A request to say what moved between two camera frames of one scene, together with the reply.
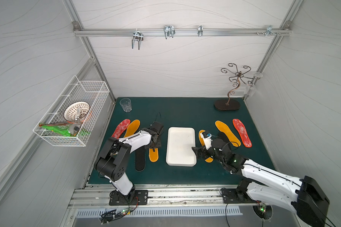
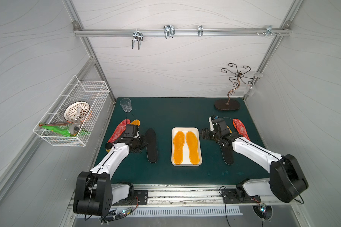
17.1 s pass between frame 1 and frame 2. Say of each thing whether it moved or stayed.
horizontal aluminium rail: stayed
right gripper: moved
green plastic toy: stayed
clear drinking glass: stayed
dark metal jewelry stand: stayed
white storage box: moved
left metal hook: stayed
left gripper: moved
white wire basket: stayed
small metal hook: stayed
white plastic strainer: stayed
